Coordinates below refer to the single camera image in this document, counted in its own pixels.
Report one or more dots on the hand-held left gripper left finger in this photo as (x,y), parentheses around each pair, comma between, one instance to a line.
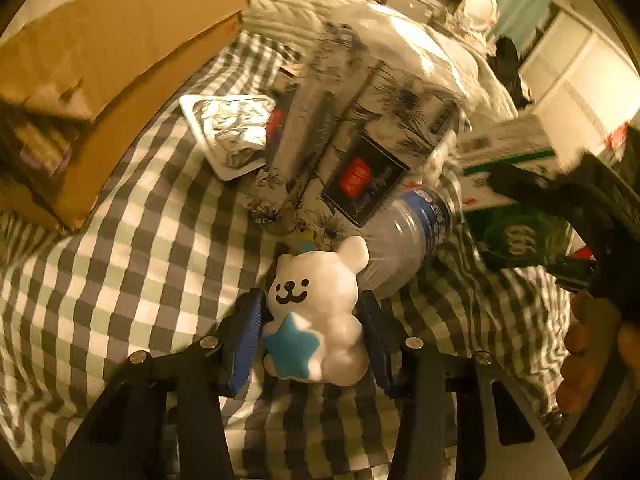
(247,345)

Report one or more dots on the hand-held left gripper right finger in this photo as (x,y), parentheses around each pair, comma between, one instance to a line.
(375,345)

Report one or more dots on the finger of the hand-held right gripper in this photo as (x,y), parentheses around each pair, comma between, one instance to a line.
(572,272)
(530,185)

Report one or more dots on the white bear toy blue star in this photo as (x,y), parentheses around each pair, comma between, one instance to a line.
(312,320)

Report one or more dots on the large cardboard box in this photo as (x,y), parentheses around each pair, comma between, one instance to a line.
(100,85)

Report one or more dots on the person's right hand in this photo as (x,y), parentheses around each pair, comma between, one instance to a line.
(590,355)

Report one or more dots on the white green carton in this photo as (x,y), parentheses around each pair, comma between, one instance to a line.
(505,145)

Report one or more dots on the clear plastic water bottle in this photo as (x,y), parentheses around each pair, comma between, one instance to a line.
(405,240)

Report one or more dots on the dark hanging clothing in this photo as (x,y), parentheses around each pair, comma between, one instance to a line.
(507,65)

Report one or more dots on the white louvred wardrobe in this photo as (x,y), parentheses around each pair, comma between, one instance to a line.
(575,70)

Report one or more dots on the clear package of floral cloth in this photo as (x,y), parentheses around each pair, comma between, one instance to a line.
(360,110)

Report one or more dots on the white oval vanity mirror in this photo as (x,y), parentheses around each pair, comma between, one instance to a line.
(480,5)

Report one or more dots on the silver foil packet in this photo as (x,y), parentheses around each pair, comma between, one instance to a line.
(230,130)

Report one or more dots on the small red packet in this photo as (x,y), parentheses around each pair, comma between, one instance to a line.
(275,127)

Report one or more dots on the grey cabinet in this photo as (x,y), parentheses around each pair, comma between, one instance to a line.
(405,2)

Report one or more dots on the white knitted blanket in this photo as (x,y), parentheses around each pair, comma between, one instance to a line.
(280,5)

